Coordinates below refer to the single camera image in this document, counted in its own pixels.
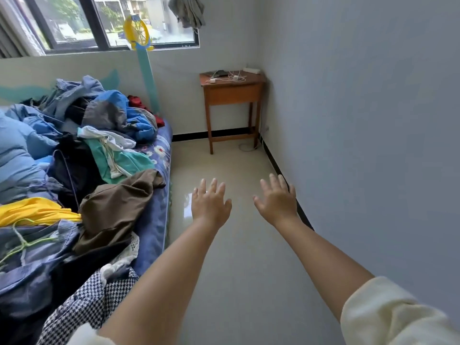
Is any white floor cable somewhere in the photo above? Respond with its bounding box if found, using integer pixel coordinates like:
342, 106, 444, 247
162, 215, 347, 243
239, 134, 264, 153

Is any grey hanging cloth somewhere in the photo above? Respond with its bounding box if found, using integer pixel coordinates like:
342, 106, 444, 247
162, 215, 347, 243
168, 0, 206, 29

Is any black framed window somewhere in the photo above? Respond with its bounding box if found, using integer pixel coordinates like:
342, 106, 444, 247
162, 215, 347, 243
22, 0, 200, 53

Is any brown garment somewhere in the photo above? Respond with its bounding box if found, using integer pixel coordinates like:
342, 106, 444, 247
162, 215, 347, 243
73, 169, 167, 256

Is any person's right forearm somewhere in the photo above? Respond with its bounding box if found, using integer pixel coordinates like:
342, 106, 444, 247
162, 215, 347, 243
276, 216, 376, 322

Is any person's right hand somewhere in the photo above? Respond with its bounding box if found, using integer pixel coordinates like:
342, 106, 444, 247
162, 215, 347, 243
253, 174, 299, 227

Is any blue floral mattress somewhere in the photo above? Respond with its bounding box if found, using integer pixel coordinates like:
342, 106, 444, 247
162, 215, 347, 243
130, 120, 173, 277

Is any cream right sleeve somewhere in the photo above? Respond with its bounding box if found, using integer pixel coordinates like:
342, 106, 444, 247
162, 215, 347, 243
340, 276, 460, 345

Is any faded blue shirt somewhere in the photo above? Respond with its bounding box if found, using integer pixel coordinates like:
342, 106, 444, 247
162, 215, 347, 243
37, 75, 105, 123

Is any person's left forearm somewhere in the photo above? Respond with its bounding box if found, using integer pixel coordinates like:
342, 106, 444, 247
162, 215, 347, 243
97, 219, 220, 345

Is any grey white curtain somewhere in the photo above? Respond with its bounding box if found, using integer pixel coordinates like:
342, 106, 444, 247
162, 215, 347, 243
0, 0, 46, 59

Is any brown wooden side table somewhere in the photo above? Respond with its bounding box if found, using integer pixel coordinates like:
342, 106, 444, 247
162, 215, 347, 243
199, 70, 267, 155

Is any green clothes hanger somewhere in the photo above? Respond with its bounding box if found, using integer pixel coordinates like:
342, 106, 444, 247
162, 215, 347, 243
0, 218, 61, 267

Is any light blue duvet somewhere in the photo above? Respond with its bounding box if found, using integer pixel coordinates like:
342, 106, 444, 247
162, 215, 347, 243
0, 105, 62, 206

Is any cream sleeve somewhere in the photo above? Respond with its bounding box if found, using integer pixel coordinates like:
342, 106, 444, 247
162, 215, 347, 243
66, 322, 116, 345
340, 276, 460, 345

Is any black white houndstooth garment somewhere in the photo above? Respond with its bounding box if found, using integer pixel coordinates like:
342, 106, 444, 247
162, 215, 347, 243
36, 267, 140, 345

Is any blue and grey jacket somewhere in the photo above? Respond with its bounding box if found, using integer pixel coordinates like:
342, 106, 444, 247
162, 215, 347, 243
81, 90, 159, 143

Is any yellow garment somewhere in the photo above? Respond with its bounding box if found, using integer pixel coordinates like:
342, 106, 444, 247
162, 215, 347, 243
0, 197, 83, 228

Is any white charging cable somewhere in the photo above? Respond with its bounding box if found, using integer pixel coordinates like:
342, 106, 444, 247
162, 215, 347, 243
207, 70, 248, 84

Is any cream left sleeve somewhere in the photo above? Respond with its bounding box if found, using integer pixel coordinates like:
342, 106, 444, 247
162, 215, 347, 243
66, 322, 116, 345

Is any red garment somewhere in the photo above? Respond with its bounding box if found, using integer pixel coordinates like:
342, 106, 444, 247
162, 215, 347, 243
127, 95, 165, 128

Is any dark navy garment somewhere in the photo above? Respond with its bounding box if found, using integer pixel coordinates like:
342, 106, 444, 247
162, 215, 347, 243
48, 236, 133, 310

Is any teal and white garment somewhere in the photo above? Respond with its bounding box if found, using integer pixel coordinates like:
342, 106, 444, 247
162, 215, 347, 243
77, 126, 157, 186

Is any white lace garment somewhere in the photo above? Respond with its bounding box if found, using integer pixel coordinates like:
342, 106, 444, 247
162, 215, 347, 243
98, 231, 140, 285

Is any blue grey garment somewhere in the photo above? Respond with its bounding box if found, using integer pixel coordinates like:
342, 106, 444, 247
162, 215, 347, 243
0, 220, 82, 322

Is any person's left hand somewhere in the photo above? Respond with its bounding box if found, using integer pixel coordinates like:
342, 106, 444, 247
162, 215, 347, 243
191, 178, 233, 230

